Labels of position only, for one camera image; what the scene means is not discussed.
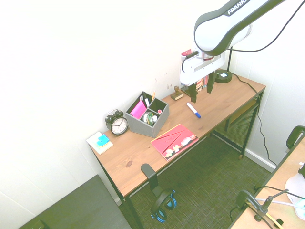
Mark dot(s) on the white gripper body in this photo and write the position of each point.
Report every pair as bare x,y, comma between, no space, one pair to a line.
190,71

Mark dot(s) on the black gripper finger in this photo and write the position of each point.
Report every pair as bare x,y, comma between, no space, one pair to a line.
193,94
210,84

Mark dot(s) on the white marker with blue cap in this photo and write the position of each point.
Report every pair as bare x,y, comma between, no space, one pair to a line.
192,109

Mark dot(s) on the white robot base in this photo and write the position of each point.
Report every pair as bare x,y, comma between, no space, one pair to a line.
296,188

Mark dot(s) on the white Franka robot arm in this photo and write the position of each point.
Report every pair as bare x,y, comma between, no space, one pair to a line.
214,31

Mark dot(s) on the red striped spine book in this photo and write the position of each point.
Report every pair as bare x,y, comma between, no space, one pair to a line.
199,87

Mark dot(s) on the black desk lamp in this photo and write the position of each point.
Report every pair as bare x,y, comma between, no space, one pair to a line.
224,76

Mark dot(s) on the wooden rubber stamp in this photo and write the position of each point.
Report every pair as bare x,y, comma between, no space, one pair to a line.
176,95

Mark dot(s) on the orange pencil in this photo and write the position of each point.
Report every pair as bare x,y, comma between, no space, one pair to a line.
153,94

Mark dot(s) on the green tape roll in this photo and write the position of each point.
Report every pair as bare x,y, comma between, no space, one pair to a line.
148,117

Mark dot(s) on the red sushi book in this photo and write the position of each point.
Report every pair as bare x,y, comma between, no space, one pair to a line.
172,143

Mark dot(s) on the pink sticky notes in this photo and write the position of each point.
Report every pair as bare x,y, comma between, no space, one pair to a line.
138,109

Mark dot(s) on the grey fabric desk organizer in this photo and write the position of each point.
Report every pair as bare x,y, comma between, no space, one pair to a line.
145,128

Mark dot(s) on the black twin-bell alarm clock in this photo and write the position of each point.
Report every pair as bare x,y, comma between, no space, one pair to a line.
118,125

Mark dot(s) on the black headphone hook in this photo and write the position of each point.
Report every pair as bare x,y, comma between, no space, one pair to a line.
150,176

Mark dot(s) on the black table clamp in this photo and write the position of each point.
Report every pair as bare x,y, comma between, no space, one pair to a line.
294,136
245,200

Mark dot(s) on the blue sticky note block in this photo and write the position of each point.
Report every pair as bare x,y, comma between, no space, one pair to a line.
102,140

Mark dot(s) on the white and yellow notepad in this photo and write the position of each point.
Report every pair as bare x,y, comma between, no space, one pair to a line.
94,141

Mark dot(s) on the light wooden robot table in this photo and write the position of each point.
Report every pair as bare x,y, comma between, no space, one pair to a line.
286,167

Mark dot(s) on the black and blue headphones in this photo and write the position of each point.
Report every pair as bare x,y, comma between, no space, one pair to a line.
164,205

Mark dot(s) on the wooden desk with black frame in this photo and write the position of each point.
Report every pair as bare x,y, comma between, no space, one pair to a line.
143,152

